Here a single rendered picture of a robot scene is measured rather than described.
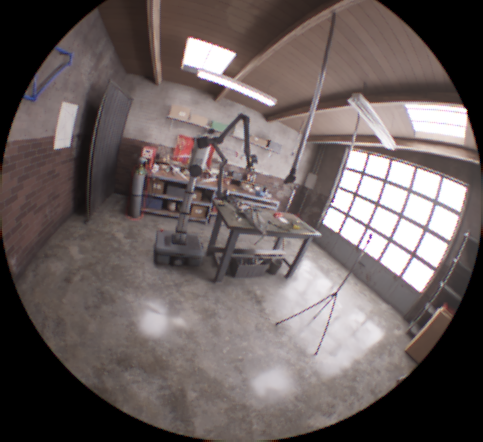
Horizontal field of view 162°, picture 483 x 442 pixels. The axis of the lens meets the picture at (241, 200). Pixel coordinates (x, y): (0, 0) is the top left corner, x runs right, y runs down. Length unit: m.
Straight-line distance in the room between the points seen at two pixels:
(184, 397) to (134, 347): 0.56
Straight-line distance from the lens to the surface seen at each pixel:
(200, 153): 1.92
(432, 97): 2.47
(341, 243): 4.61
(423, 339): 3.37
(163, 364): 1.62
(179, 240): 2.33
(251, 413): 1.66
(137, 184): 3.09
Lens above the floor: 1.56
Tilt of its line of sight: 14 degrees down
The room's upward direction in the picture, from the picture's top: 18 degrees clockwise
